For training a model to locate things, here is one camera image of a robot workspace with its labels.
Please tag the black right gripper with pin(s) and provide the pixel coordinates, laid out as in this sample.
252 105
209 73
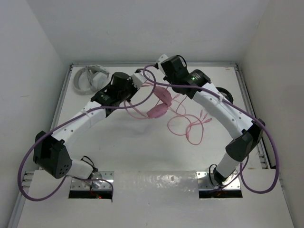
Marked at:
168 78

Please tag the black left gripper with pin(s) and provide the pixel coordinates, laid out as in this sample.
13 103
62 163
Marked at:
134 88

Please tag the pink headphones with cable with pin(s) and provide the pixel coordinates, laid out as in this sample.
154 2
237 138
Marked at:
166 102

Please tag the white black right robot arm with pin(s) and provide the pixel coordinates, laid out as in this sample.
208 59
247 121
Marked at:
196 85

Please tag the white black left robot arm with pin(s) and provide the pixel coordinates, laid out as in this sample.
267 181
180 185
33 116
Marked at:
52 152

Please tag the white grey headphones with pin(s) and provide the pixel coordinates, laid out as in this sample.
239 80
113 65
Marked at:
90 79

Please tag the black headphones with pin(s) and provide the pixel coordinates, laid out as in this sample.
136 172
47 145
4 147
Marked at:
226 94

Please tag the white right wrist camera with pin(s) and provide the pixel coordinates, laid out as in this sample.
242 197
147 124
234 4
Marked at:
160 60

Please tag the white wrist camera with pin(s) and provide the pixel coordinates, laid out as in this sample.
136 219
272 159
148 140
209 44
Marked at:
160 60
138 80

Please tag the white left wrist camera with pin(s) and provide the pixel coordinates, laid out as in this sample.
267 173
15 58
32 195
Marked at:
138 80

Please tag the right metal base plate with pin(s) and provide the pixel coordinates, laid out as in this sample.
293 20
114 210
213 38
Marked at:
232 183

